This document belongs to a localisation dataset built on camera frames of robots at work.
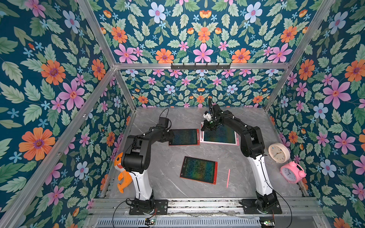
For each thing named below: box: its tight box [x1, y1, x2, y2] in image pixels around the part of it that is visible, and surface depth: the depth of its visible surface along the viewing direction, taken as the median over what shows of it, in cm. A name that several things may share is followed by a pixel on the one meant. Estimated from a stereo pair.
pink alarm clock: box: [279, 161, 308, 184], surface depth 79 cm
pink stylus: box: [226, 168, 231, 189], surface depth 85 cm
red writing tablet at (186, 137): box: [168, 128, 201, 146], surface depth 103 cm
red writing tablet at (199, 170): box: [179, 155, 219, 185], surface depth 88 cm
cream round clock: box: [268, 142, 291, 164], surface depth 87 cm
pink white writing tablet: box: [200, 122, 240, 146], surface depth 103 cm
